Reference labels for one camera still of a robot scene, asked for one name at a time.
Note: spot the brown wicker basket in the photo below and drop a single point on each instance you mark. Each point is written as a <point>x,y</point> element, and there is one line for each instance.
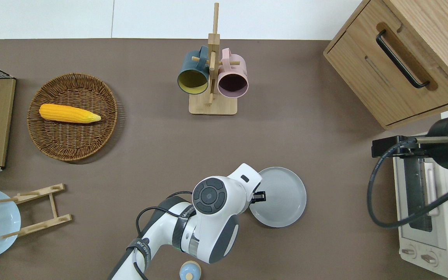
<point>72,144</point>

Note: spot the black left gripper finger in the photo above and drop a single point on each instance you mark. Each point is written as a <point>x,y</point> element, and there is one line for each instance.
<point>259,199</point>

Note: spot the white oven knob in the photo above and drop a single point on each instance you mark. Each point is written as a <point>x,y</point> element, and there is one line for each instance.
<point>408,251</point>
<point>429,258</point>

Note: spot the light wooden cabinet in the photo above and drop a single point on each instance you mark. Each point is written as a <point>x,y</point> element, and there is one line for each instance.
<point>364,66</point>

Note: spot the yellow corn cob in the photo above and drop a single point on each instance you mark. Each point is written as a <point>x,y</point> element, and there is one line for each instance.
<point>66,112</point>

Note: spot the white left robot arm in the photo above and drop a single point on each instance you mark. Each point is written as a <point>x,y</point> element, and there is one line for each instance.
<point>210,229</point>

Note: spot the black cylindrical camera mount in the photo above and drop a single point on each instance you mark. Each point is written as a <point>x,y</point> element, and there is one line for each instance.
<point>443,140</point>

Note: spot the wooden dish rack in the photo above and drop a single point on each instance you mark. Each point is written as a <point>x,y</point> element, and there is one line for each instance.
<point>41,192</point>

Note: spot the black box camera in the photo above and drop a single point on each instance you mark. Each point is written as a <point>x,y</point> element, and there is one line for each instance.
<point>385,147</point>

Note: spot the gray round plate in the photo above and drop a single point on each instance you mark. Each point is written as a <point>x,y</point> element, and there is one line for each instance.
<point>282,198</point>

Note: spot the brown table mat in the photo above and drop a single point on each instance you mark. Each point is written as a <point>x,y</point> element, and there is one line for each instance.
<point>150,136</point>

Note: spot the dark teal mug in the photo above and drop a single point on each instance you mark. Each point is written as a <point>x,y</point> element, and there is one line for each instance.
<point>188,64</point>

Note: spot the pink mug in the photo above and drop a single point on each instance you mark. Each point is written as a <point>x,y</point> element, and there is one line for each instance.
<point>236,64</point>

